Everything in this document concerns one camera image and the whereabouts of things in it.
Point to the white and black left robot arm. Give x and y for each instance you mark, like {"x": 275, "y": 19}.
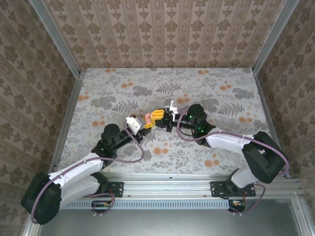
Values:
{"x": 73, "y": 172}

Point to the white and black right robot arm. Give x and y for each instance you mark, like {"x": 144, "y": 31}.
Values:
{"x": 226, "y": 141}

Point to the floral patterned tablecloth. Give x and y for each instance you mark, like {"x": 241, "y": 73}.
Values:
{"x": 147, "y": 81}

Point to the grey metal sheet panel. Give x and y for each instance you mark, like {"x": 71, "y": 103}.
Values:
{"x": 172, "y": 223}

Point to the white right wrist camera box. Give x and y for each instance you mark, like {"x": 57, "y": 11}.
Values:
{"x": 168, "y": 104}

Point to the aluminium table side rail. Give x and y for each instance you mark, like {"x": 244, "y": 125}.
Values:
{"x": 71, "y": 110}
{"x": 263, "y": 98}

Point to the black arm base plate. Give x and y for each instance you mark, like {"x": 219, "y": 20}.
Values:
{"x": 216, "y": 189}
{"x": 118, "y": 189}

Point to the aluminium mounting rail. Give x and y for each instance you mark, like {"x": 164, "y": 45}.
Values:
{"x": 167, "y": 186}

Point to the aluminium frame post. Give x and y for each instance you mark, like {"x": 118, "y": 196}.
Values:
{"x": 59, "y": 41}
{"x": 273, "y": 37}

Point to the aluminium lower frame rail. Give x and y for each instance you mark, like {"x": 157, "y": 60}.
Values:
{"x": 29, "y": 231}
{"x": 301, "y": 216}

